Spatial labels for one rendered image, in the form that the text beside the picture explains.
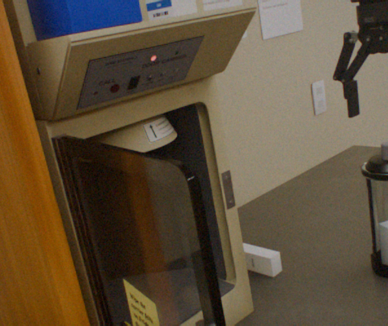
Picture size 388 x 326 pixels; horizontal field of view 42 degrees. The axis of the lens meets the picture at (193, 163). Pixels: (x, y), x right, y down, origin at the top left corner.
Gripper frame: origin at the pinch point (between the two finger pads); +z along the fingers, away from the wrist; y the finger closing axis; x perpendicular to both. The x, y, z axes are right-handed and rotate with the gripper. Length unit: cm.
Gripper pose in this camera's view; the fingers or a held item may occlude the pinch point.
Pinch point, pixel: (385, 111)
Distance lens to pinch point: 102.4
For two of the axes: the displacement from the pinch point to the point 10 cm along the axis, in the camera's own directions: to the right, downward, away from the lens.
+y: 6.4, 1.1, -7.6
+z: 1.7, 9.4, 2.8
